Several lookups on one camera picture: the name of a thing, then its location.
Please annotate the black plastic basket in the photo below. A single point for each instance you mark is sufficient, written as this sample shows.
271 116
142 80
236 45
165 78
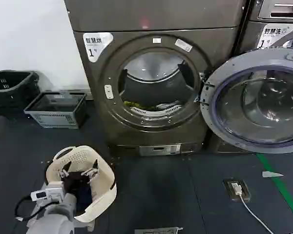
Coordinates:
12 90

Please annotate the grey dryer with open drum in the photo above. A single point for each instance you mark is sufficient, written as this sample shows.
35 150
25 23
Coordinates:
151 22

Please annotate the white power plug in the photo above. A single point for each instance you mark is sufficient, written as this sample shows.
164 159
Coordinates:
235 188

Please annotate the white grey striped garment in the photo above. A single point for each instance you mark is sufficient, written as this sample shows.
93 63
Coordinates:
169 106

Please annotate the yellow-green garment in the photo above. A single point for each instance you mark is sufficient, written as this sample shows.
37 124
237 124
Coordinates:
134 104

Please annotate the metal floor plate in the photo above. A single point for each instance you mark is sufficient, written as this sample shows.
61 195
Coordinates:
158 230

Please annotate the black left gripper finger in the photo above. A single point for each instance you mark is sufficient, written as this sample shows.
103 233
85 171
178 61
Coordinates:
64 173
91 172

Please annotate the dark garment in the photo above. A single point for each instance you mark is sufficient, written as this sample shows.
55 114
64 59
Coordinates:
86 196

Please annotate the grey plastic crate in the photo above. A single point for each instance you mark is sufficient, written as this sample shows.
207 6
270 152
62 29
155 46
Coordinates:
53 117

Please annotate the white paper scrap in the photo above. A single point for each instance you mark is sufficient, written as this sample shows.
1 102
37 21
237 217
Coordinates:
271 174

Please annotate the cream perforated laundry basket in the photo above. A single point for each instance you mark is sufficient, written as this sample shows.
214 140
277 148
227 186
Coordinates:
105 180

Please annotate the round glass dryer door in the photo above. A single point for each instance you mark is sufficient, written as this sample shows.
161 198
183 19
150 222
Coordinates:
256 104

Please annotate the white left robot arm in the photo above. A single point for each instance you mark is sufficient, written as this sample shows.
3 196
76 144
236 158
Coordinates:
56 217

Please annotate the metal floor socket box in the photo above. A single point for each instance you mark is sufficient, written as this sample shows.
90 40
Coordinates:
244 189

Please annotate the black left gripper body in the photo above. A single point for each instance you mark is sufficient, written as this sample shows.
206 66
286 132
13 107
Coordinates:
74 182

